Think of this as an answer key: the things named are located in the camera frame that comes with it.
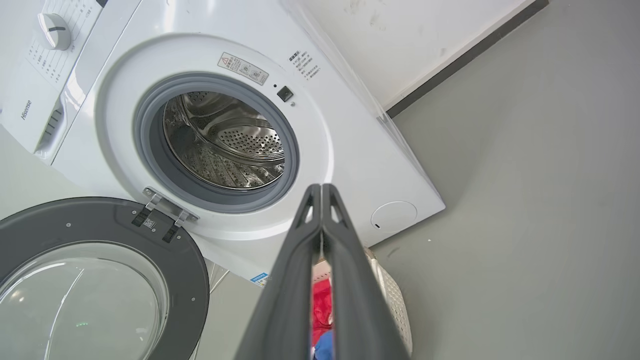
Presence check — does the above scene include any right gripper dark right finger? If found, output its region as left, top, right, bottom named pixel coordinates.
left=321, top=183, right=411, bottom=360

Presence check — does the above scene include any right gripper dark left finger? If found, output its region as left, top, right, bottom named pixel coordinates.
left=234, top=183, right=324, bottom=360

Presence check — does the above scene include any black round washer door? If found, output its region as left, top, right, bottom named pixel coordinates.
left=0, top=196, right=211, bottom=360

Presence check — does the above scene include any white front-load washing machine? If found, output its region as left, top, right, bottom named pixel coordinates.
left=0, top=0, right=446, bottom=289

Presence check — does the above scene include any metal door hinge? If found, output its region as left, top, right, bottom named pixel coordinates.
left=131, top=186, right=200, bottom=245

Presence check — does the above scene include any white woven laundry basket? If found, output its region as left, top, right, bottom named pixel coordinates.
left=312, top=247, right=414, bottom=357

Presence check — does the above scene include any red and white garment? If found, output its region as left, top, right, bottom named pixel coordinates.
left=312, top=278, right=334, bottom=347

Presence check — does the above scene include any blue garment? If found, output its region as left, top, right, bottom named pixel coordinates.
left=313, top=329, right=335, bottom=360

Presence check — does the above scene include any round white filter cover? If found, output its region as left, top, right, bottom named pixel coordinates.
left=370, top=201, right=418, bottom=234

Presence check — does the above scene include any steel perforated washer drum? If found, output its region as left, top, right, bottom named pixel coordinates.
left=163, top=91, right=286, bottom=190

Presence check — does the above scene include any white detergent drawer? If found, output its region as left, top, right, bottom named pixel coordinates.
left=0, top=62, right=68, bottom=155

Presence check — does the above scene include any white control knob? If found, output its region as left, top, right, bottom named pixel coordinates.
left=37, top=13, right=73, bottom=51

